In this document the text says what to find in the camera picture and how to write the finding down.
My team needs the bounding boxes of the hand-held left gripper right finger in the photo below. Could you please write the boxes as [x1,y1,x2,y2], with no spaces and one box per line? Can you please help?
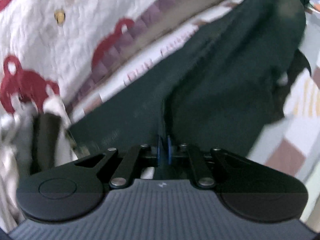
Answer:
[166,135,253,189]

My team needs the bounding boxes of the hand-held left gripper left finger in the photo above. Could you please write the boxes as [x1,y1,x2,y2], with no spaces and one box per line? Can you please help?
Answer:
[74,134,162,189]

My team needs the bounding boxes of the striped mat with bear print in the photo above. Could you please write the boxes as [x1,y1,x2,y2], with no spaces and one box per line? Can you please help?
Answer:
[67,0,320,228]

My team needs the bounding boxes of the dark green jeans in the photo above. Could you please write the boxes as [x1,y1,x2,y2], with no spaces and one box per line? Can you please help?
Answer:
[67,0,312,180]

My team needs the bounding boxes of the black folded garment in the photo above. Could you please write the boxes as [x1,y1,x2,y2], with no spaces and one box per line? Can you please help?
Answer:
[30,112,64,177]

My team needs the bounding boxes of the white folded garment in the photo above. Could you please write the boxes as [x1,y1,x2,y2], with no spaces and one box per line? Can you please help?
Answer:
[0,96,78,230]

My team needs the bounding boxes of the white quilt with red bears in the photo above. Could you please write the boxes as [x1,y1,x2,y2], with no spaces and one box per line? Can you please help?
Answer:
[0,0,240,120]

